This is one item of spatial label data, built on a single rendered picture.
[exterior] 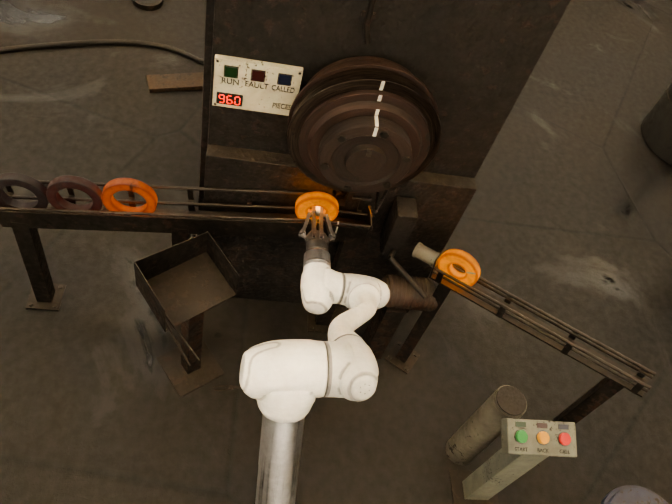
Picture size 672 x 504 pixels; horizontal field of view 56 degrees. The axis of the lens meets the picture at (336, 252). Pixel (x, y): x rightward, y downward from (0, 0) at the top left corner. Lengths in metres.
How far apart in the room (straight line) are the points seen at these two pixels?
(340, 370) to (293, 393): 0.12
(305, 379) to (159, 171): 2.04
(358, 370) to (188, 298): 0.86
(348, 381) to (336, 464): 1.17
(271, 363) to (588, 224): 2.68
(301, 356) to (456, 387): 1.51
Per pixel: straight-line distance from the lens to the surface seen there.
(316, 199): 2.17
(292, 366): 1.44
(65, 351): 2.76
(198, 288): 2.16
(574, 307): 3.40
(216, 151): 2.18
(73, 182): 2.27
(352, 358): 1.48
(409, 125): 1.88
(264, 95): 2.02
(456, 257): 2.24
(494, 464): 2.43
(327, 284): 1.99
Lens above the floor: 2.42
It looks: 52 degrees down
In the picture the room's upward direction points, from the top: 18 degrees clockwise
